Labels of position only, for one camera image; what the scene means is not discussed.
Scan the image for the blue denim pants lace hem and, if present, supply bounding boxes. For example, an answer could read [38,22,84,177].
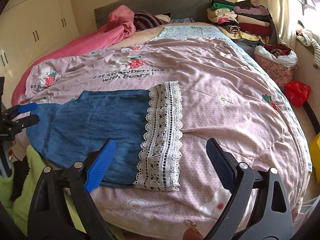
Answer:
[27,81,183,191]

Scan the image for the person's right hand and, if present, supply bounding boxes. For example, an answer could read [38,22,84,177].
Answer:
[182,219,204,240]

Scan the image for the pink strawberry bear quilt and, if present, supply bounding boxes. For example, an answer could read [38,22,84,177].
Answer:
[18,24,312,239]

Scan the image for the yellow container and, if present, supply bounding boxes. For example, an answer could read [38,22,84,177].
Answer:
[309,133,320,180]

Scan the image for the cream wardrobe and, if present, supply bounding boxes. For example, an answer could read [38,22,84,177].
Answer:
[1,0,79,108]

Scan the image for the red plastic bag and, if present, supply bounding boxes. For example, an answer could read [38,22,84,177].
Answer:
[285,80,311,107]

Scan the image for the pink blanket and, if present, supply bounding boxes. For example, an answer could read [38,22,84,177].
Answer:
[11,5,136,106]

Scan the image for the stack of folded clothes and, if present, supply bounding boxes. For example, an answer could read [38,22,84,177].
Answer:
[207,0,278,46]

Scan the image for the striped dark garment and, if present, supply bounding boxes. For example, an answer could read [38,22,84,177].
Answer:
[133,11,169,31]

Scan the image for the clutter on window sill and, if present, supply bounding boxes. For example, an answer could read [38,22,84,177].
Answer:
[296,20,319,69]

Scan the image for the dark grey headboard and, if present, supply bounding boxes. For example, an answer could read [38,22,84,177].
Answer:
[94,0,212,29]

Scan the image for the cream curtain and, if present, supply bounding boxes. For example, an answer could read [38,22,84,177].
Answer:
[268,0,298,48]

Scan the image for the white wire basket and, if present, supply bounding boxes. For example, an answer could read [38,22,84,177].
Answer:
[295,196,320,226]

